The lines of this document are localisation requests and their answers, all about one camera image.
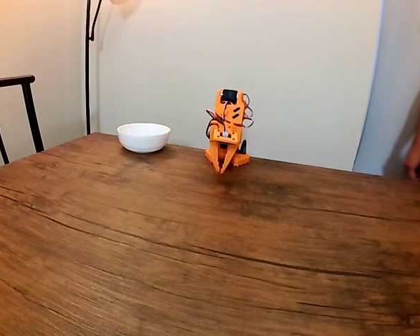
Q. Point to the black floor lamp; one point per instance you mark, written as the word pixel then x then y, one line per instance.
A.
pixel 87 70

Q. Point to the white bowl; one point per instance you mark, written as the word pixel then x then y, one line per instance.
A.
pixel 143 138

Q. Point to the white backdrop board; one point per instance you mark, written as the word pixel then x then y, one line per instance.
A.
pixel 318 70

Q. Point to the black chair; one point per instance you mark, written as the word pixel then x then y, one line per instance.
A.
pixel 28 105

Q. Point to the gripper camera on orange mount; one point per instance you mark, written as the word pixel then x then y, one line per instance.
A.
pixel 217 135

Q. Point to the person's hand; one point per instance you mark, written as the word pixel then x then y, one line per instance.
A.
pixel 416 162

